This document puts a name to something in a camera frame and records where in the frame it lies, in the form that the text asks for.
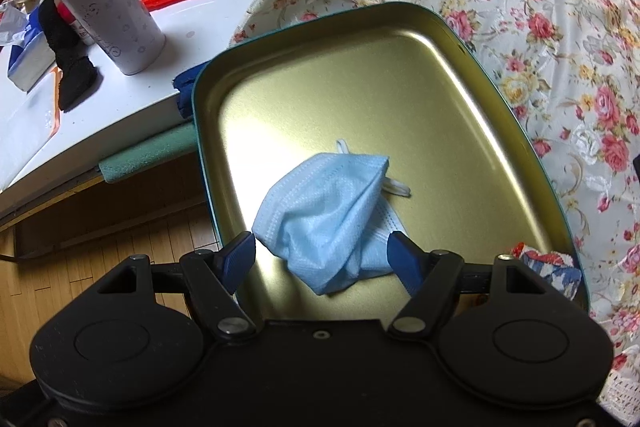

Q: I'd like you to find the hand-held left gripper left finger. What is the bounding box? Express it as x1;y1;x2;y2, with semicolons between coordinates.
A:
85;231;258;341

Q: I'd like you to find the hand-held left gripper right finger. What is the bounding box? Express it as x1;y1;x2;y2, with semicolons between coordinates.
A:
387;231;556;341

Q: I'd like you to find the blue face mask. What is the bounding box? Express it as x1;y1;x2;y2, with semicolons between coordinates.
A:
251;138;413;297

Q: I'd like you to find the gold metal tin tray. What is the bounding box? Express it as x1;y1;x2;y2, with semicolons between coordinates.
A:
191;2;591;323

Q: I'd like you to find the green foam tube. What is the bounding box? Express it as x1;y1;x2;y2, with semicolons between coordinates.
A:
98;123;196;184

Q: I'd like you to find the floral fabric pouch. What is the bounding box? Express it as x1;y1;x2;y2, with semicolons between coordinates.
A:
510;243;583;300

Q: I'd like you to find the dark blue cloth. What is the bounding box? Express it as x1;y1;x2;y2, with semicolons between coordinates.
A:
172;62;208;120

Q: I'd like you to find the black knit sock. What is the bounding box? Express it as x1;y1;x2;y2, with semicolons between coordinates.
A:
37;0;99;112

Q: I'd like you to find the blue white tissue box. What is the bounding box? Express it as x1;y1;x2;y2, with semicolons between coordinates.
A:
0;4;56;92

